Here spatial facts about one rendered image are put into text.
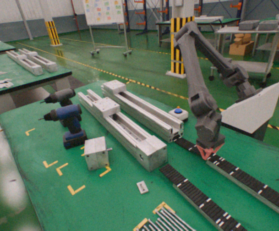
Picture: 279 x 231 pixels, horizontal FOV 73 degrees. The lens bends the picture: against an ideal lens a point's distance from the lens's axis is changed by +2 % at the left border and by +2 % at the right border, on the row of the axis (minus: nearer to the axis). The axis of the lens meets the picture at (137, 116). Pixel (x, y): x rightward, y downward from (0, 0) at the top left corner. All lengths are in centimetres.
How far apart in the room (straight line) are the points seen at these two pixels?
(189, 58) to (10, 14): 1519
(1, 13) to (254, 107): 1534
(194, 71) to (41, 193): 77
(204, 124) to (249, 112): 42
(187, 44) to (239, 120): 48
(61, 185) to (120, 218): 30
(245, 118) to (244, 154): 20
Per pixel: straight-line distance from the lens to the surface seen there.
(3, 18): 1569
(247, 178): 81
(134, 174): 82
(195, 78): 77
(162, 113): 103
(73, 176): 89
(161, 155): 81
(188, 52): 86
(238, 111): 107
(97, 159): 84
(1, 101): 245
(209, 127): 67
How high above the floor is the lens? 138
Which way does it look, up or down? 31 degrees down
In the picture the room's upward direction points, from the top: 6 degrees counter-clockwise
